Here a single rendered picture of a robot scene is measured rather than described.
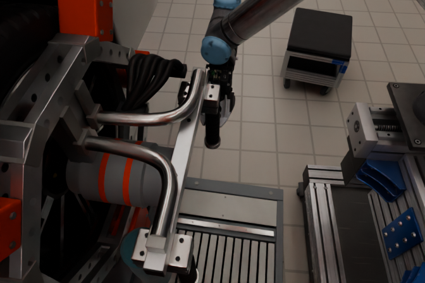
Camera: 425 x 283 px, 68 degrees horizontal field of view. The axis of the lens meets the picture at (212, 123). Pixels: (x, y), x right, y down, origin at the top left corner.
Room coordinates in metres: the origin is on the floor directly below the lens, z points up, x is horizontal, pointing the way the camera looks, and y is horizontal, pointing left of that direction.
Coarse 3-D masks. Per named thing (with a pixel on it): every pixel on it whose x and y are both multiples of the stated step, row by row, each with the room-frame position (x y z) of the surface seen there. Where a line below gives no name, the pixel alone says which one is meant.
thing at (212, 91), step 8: (184, 88) 0.49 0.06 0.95; (208, 88) 0.49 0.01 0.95; (216, 88) 0.49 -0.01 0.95; (184, 96) 0.46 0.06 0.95; (208, 96) 0.46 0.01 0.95; (216, 96) 0.46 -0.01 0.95; (208, 104) 0.45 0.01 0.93; (216, 104) 0.45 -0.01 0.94; (208, 112) 0.45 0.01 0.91; (216, 112) 0.45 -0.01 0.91
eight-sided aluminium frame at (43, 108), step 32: (64, 64) 0.37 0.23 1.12; (32, 96) 0.33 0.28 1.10; (64, 96) 0.33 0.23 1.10; (0, 128) 0.25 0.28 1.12; (32, 128) 0.25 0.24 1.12; (128, 128) 0.54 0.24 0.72; (0, 160) 0.21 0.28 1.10; (32, 160) 0.22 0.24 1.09; (0, 192) 0.19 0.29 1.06; (32, 192) 0.19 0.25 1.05; (32, 224) 0.16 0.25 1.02; (128, 224) 0.31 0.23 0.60; (32, 256) 0.12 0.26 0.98; (96, 256) 0.21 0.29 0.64
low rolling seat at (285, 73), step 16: (304, 16) 1.67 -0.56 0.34; (320, 16) 1.67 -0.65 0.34; (336, 16) 1.67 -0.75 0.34; (304, 32) 1.52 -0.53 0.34; (320, 32) 1.52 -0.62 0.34; (336, 32) 1.52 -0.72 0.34; (288, 48) 1.41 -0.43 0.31; (304, 48) 1.38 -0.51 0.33; (320, 48) 1.38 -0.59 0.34; (336, 48) 1.38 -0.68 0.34; (288, 64) 1.51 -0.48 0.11; (304, 64) 1.51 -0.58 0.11; (320, 64) 1.51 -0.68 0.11; (336, 64) 1.46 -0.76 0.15; (288, 80) 1.40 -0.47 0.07; (304, 80) 1.36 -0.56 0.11; (320, 80) 1.34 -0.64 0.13; (336, 80) 1.31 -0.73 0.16
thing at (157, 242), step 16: (64, 112) 0.31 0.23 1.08; (80, 128) 0.32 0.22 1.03; (80, 144) 0.29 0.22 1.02; (96, 144) 0.30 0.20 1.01; (112, 144) 0.30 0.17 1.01; (128, 144) 0.30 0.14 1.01; (144, 160) 0.27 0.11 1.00; (160, 160) 0.26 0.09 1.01; (176, 176) 0.24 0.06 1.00; (176, 192) 0.21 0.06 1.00; (160, 208) 0.18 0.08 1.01; (160, 224) 0.16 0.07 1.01; (160, 240) 0.14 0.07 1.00
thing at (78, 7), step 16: (64, 0) 0.51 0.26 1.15; (80, 0) 0.51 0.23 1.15; (96, 0) 0.51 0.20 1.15; (112, 0) 0.56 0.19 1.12; (64, 16) 0.50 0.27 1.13; (80, 16) 0.49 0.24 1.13; (96, 16) 0.49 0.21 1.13; (112, 16) 0.54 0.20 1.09; (64, 32) 0.48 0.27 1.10; (80, 32) 0.48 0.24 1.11; (96, 32) 0.48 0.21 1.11; (112, 32) 0.52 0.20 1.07
